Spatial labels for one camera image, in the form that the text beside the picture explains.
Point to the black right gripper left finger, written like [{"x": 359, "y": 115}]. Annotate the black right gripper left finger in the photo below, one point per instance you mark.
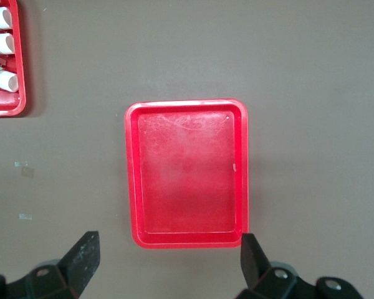
[{"x": 81, "y": 258}]

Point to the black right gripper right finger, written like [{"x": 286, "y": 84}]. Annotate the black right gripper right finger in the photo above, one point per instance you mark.
[{"x": 252, "y": 258}]

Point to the clear tape strip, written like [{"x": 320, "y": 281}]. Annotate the clear tape strip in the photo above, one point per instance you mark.
[
  {"x": 25, "y": 216},
  {"x": 21, "y": 163}
]

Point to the empty red plastic tray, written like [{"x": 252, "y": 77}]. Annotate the empty red plastic tray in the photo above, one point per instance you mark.
[{"x": 187, "y": 187}]

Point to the brownish tape square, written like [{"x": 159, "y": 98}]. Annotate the brownish tape square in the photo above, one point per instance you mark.
[{"x": 27, "y": 172}]

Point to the red tray holding fittings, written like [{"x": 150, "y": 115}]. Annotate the red tray holding fittings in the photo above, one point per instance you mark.
[{"x": 3, "y": 104}]

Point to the white capped metal pipe fitting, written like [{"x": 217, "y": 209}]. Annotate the white capped metal pipe fitting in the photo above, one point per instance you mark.
[
  {"x": 1, "y": 17},
  {"x": 6, "y": 80},
  {"x": 3, "y": 42}
]

